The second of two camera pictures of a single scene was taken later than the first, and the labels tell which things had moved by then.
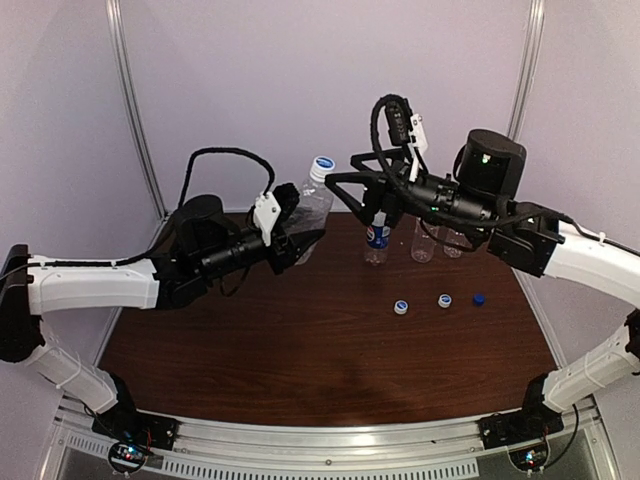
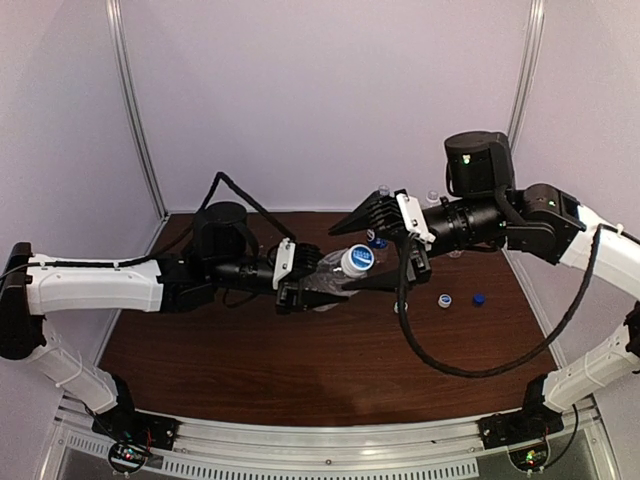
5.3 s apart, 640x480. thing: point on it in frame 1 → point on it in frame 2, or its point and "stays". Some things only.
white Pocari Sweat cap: (444, 300) stays
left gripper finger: (305, 239) → (315, 299)
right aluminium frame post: (529, 66) stays
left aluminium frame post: (117, 29) stays
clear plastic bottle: (310, 211) → (328, 277)
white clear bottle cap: (321, 166) → (357, 260)
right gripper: (382, 188) → (417, 255)
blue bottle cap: (479, 299) stays
